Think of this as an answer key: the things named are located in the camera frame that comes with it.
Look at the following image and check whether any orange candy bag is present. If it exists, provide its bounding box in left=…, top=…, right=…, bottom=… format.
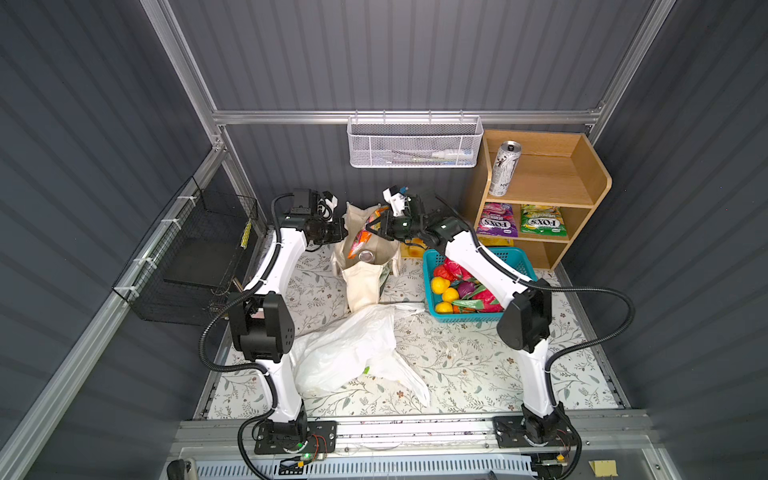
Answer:
left=347, top=207, right=389, bottom=259

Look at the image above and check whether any cream canvas tote bag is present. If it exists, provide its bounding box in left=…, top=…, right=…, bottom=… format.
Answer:
left=331, top=202, right=403, bottom=313

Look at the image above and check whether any purple Fox's candy bag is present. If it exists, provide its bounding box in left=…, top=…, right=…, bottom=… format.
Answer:
left=477, top=202, right=518, bottom=238

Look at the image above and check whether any white plastic grocery bag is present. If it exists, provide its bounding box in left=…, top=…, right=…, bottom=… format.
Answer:
left=289, top=303, right=431, bottom=406

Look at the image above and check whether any silver drink can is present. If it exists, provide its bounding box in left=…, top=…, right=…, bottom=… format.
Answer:
left=489, top=141, right=522, bottom=197
left=357, top=249, right=376, bottom=264

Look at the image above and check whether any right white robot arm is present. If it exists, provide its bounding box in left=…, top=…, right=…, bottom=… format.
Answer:
left=365, top=201, right=636, bottom=445

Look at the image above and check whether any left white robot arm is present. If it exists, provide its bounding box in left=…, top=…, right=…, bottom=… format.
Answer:
left=198, top=214, right=347, bottom=428

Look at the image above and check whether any yellow lemon upper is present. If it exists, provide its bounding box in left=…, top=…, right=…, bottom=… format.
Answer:
left=430, top=276, right=451, bottom=296

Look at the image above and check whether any yellow lemon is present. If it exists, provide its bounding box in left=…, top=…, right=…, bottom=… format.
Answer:
left=435, top=302, right=454, bottom=314
left=430, top=276, right=451, bottom=296

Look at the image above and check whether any teal plastic basket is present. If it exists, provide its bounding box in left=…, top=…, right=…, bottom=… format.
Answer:
left=421, top=246, right=539, bottom=325

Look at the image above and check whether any yellow lemon lower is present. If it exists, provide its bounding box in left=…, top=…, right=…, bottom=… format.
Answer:
left=435, top=302, right=454, bottom=314

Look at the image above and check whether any floral table mat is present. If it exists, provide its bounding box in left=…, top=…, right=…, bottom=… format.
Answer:
left=203, top=246, right=621, bottom=420

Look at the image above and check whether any green Fox's candy bag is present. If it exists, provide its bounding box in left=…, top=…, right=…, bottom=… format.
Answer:
left=520, top=204, right=568, bottom=238

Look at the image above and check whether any wooden shelf unit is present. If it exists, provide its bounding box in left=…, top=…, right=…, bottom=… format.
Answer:
left=460, top=130, right=612, bottom=270

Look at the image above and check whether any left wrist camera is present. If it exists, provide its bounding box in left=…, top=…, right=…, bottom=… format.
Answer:
left=290, top=189, right=338, bottom=221

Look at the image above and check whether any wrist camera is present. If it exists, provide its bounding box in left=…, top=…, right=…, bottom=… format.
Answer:
left=383, top=186, right=411, bottom=217
left=290, top=189, right=338, bottom=221

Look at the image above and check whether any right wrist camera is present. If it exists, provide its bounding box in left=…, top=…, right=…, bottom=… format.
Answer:
left=383, top=186, right=411, bottom=217

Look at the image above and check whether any white wire wall basket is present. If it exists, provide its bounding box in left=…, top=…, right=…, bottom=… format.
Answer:
left=346, top=113, right=484, bottom=169

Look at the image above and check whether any black wire wall basket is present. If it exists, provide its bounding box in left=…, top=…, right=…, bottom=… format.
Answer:
left=113, top=180, right=264, bottom=326

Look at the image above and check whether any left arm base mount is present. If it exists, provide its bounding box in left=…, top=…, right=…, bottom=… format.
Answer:
left=251, top=420, right=338, bottom=455

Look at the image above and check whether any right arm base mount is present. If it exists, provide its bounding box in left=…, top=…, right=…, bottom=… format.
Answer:
left=492, top=412, right=574, bottom=449

